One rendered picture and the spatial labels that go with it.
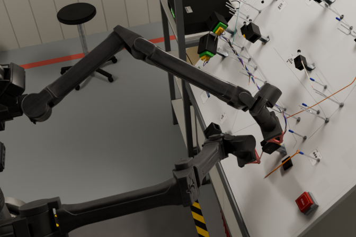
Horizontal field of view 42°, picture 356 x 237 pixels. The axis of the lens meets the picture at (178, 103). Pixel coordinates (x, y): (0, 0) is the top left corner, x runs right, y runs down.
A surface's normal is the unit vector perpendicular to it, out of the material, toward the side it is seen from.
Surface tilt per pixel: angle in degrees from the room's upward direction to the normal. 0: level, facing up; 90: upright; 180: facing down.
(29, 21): 90
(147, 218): 0
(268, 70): 51
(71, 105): 0
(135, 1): 90
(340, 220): 0
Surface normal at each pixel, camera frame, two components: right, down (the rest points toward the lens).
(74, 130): -0.07, -0.77
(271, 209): -0.80, -0.34
